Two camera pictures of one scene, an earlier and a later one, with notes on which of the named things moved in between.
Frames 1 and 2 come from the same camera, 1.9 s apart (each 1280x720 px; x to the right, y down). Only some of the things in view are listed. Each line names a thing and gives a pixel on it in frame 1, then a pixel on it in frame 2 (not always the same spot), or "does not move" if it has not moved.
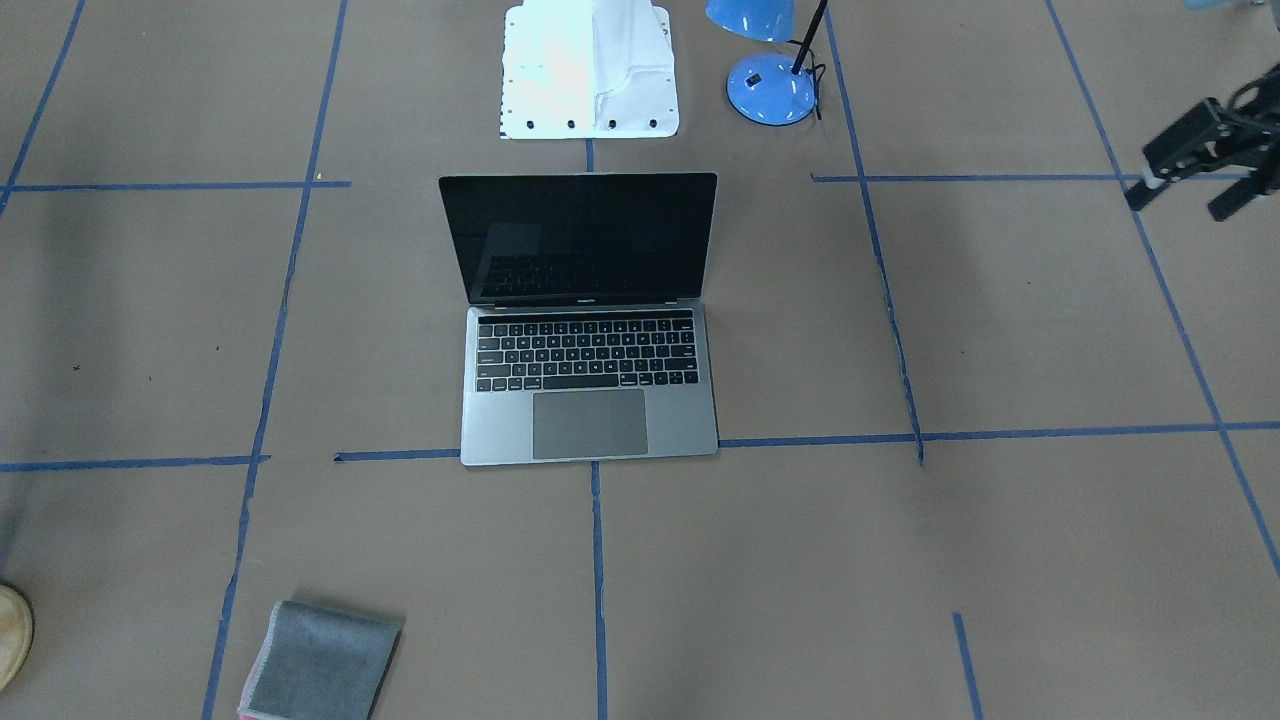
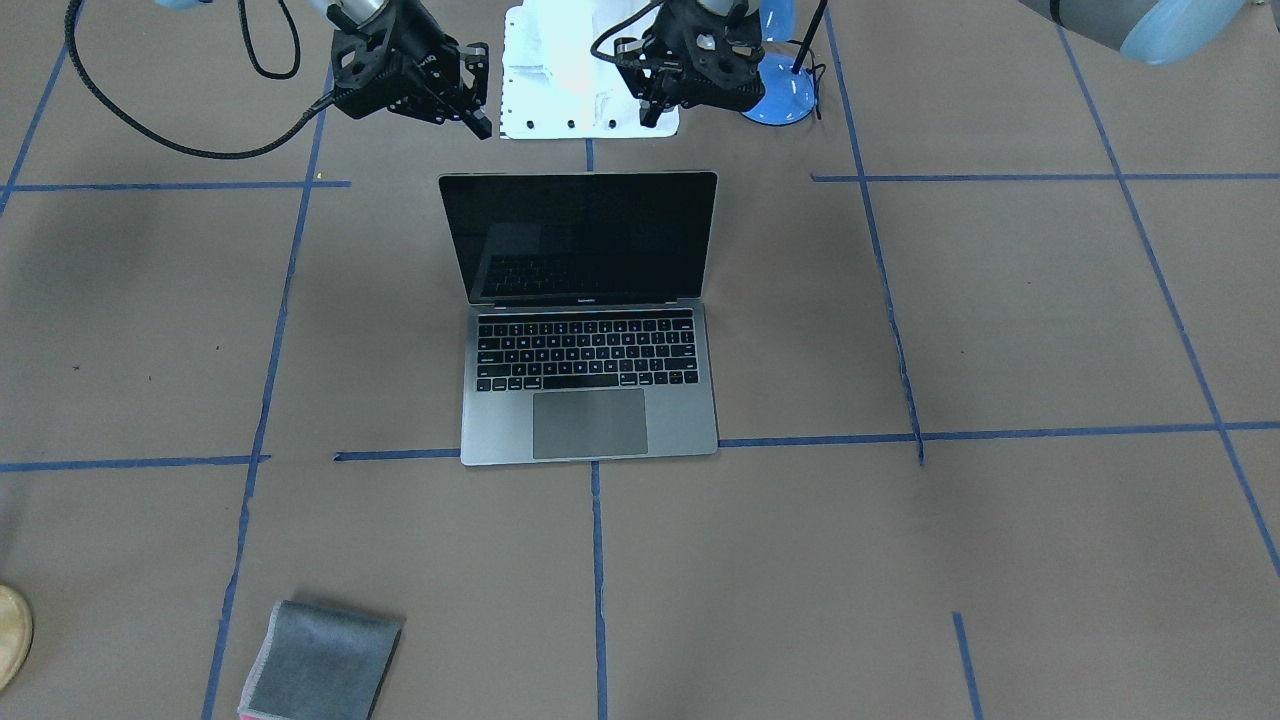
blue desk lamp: [771, 88] does not move
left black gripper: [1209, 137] → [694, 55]
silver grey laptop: [588, 335] does not move
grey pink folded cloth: [320, 663] does not move
